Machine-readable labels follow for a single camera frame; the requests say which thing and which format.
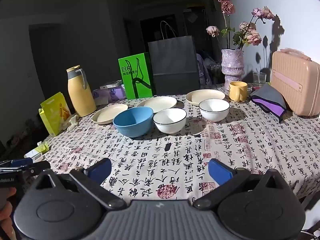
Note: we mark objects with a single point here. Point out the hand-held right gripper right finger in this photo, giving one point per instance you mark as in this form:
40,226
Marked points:
217,171

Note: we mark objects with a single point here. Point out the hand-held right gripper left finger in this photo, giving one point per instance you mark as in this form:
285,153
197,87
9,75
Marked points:
100,170

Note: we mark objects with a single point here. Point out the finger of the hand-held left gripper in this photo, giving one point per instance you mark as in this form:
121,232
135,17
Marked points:
37,168
20,162

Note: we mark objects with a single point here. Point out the blue bowl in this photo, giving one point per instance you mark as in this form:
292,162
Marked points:
132,121

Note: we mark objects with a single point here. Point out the white bowl black rim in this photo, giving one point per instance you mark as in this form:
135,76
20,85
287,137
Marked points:
170,121
214,110

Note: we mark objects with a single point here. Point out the cream plate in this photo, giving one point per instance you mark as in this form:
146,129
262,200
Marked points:
205,96
110,113
157,103

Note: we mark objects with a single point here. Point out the person's left hand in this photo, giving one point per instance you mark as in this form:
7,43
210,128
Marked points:
6,217

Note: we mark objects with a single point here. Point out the small white tray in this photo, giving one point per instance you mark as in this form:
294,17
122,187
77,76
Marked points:
33,155

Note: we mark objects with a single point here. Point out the green tissue pack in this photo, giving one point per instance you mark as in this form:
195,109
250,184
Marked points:
42,148

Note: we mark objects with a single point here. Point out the calligraphy printed tablecloth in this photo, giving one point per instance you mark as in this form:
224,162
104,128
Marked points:
175,150

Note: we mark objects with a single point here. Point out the yellow-green snack box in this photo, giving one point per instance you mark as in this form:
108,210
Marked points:
53,115

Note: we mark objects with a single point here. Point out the purple tissue pack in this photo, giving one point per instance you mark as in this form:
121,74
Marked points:
117,93
101,95

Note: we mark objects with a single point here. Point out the yellow thermos jug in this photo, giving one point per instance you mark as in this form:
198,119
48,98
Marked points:
80,97

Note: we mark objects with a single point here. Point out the yellow mug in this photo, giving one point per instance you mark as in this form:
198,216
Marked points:
237,91

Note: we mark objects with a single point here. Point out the grey purple cloth bag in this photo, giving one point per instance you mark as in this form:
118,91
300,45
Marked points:
270,98

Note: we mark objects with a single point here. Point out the small red box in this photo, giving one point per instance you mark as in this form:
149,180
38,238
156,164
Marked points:
256,89

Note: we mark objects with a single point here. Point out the green paper bag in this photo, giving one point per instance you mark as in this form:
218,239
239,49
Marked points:
136,76

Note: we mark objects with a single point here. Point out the clear drinking glass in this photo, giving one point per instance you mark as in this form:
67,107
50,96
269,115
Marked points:
261,78

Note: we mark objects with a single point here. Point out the white straw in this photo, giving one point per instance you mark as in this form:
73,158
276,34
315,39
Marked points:
257,74

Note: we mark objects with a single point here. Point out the lavender cloth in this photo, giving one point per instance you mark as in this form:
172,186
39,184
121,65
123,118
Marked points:
203,67

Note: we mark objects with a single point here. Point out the purple glass vase with flowers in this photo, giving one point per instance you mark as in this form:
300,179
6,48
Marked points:
232,65

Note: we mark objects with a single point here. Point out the dark paper bag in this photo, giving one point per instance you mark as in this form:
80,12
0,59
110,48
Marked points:
175,65

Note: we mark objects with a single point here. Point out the pink hard case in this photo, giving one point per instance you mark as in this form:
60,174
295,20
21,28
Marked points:
296,85

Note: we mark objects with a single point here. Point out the dried pink roses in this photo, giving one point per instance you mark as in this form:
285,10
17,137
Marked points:
250,33

